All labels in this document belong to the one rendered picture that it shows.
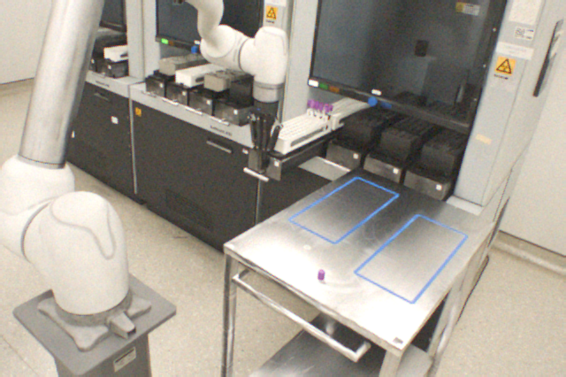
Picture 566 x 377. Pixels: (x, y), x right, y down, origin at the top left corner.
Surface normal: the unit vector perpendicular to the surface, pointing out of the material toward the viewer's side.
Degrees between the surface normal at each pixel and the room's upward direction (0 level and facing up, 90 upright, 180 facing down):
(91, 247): 75
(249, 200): 90
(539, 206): 90
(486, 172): 90
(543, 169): 90
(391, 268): 0
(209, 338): 0
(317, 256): 0
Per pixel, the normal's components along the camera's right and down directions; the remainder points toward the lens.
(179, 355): 0.09, -0.88
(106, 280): 0.72, 0.36
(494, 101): -0.60, 0.33
